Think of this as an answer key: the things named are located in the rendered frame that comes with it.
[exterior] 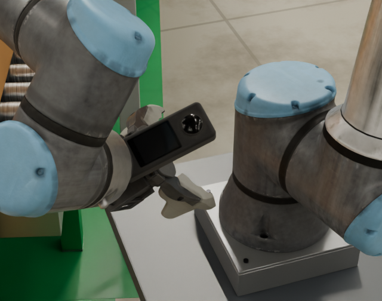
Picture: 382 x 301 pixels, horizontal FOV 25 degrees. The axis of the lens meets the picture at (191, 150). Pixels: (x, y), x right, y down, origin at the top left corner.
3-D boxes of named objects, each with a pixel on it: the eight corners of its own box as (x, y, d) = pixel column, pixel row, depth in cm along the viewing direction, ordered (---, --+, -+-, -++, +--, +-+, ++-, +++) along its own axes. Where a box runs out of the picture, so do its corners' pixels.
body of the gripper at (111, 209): (106, 158, 110) (51, 160, 99) (157, 121, 107) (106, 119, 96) (135, 211, 108) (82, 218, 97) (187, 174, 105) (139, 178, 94)
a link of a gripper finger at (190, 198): (186, 188, 109) (141, 154, 104) (197, 181, 109) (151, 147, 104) (191, 216, 106) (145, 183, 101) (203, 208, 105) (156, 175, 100)
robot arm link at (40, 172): (64, 149, 78) (17, 240, 80) (132, 147, 89) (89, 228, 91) (-8, 95, 81) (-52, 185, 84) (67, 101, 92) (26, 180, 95)
